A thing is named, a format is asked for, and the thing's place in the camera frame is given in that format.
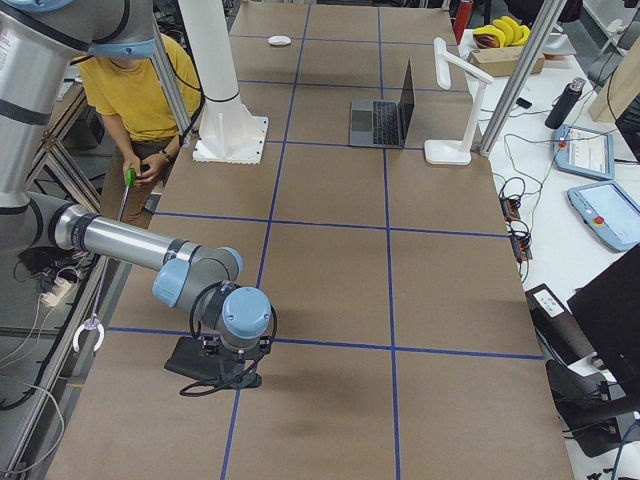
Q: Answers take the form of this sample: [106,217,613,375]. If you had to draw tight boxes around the person in yellow shirt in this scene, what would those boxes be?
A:
[79,57,180,228]

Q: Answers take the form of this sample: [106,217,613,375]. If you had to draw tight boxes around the black office chair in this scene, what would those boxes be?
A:
[526,285,639,458]

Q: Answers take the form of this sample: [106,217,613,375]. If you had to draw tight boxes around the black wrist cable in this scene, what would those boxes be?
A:
[179,282,279,398]

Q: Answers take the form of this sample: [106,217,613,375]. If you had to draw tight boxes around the aluminium frame post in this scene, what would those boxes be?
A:
[478,0,567,157]

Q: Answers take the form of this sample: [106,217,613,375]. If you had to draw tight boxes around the black monitor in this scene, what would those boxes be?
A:
[568,246,639,393]

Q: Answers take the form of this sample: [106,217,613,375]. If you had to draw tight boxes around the green handled grabber tool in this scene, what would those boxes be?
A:
[72,168,138,355]

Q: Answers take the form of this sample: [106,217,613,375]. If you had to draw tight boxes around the blue teach pendant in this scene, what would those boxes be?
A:
[552,124,615,180]
[567,180,639,252]

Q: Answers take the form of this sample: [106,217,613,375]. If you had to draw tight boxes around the blue teach pendant far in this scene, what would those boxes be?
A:
[552,124,615,180]

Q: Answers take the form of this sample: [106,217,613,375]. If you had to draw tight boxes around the black mouse pad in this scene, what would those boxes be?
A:
[164,337,220,382]

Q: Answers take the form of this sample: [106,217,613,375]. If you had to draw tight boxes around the white power strip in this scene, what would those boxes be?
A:
[40,277,73,307]

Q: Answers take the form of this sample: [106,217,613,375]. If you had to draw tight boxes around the blue teach pendant near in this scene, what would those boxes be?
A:
[567,180,639,252]

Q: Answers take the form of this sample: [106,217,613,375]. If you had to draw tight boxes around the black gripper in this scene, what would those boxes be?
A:
[199,336,272,390]

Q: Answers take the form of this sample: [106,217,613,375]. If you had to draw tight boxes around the black water bottle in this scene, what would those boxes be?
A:
[544,77,586,130]

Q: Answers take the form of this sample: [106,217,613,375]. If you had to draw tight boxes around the grey laptop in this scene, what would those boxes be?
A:
[349,61,415,149]

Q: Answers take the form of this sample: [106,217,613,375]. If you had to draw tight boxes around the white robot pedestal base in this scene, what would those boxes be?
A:
[179,0,268,165]

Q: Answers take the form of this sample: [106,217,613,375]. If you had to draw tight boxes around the yellow bananas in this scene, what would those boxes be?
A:
[473,16,531,49]

